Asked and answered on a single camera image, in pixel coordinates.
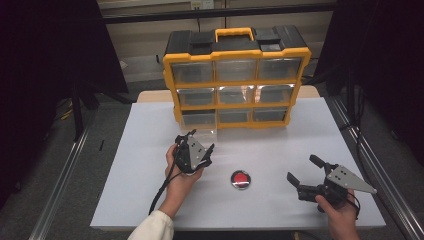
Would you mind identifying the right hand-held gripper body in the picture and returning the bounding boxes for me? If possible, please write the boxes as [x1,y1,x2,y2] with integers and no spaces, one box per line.
[297,163,378,210]

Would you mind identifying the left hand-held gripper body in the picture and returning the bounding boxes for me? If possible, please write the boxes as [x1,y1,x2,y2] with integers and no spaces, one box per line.
[173,134,214,176]

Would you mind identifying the clear plastic drawer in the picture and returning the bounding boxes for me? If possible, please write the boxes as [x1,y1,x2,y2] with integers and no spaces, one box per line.
[180,109,218,138]

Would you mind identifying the round red-topped metal tin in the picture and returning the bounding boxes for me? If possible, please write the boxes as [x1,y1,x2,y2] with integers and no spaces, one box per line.
[229,169,252,191]

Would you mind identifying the yellow and black organizer cabinet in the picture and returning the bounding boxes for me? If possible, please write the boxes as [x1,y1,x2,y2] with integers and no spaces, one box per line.
[162,26,313,132]

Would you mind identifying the person's left hand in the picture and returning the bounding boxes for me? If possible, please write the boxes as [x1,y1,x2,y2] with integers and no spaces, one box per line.
[164,144,205,205]

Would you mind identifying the person's right hand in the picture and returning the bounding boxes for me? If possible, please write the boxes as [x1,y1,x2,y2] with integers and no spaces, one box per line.
[314,189,360,232]

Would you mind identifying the wooden table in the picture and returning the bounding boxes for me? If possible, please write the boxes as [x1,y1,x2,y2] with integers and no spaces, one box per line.
[137,84,321,104]

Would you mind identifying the grid of transparent organizer bins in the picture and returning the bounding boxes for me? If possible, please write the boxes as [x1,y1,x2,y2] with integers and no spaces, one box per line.
[170,57,303,123]

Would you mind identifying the black metal stand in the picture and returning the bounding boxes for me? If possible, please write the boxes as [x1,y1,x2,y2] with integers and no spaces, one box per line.
[68,79,101,143]

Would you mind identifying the black horizontal bar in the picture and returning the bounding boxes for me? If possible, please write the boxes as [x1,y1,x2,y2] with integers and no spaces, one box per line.
[99,3,338,25]

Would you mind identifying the large black curtain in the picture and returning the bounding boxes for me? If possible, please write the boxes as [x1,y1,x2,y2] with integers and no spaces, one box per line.
[313,0,424,168]
[0,0,129,209]

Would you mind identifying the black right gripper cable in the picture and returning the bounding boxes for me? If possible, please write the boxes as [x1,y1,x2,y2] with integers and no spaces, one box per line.
[346,191,362,220]

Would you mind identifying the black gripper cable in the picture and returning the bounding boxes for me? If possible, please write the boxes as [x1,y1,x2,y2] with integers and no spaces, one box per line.
[346,191,362,220]
[148,162,178,216]

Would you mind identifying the aluminium floor rail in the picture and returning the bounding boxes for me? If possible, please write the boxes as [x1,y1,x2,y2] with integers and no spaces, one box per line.
[28,128,91,240]
[328,96,424,240]

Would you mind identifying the black floor cables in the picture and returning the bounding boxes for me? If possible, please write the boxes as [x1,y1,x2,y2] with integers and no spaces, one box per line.
[339,86,368,161]

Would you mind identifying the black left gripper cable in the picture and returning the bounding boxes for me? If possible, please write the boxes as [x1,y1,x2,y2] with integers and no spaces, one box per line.
[148,162,178,216]

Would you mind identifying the white wall socket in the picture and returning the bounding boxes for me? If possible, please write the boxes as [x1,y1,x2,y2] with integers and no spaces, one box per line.
[190,0,215,10]

